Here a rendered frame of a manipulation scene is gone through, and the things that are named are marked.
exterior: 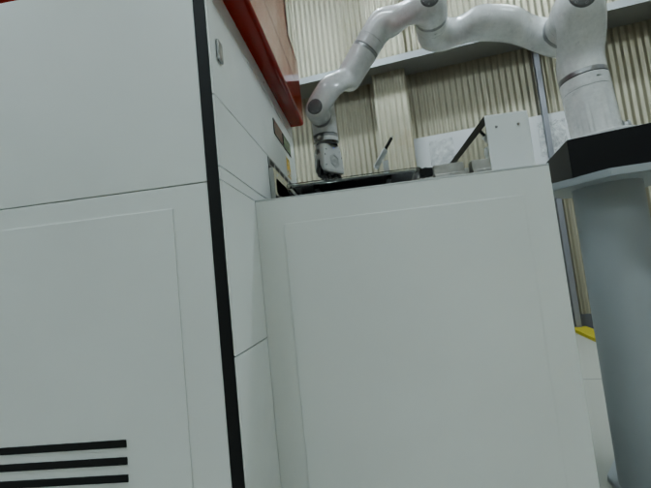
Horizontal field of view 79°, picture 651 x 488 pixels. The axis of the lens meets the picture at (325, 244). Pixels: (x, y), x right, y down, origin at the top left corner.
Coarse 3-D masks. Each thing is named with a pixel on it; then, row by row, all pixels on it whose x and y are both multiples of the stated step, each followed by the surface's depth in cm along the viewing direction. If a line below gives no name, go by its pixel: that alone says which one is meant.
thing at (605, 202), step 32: (576, 192) 107; (608, 192) 100; (640, 192) 99; (576, 224) 110; (608, 224) 100; (640, 224) 98; (608, 256) 100; (640, 256) 97; (608, 288) 100; (640, 288) 97; (608, 320) 101; (640, 320) 96; (608, 352) 101; (640, 352) 96; (608, 384) 102; (640, 384) 96; (608, 416) 104; (640, 416) 96; (640, 448) 96; (608, 480) 107; (640, 480) 96
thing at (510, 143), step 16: (512, 112) 88; (496, 128) 89; (512, 128) 88; (528, 128) 88; (496, 144) 88; (512, 144) 88; (528, 144) 88; (496, 160) 88; (512, 160) 88; (528, 160) 87
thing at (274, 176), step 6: (270, 168) 105; (270, 174) 105; (276, 174) 108; (270, 180) 105; (276, 180) 110; (282, 180) 115; (270, 186) 104; (276, 186) 106; (282, 186) 117; (270, 192) 104; (276, 192) 106; (294, 192) 135
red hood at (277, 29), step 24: (0, 0) 75; (240, 0) 81; (264, 0) 100; (288, 0) 144; (240, 24) 89; (264, 24) 96; (288, 24) 137; (264, 48) 99; (288, 48) 132; (264, 72) 110; (288, 72) 126; (288, 96) 126; (288, 120) 144
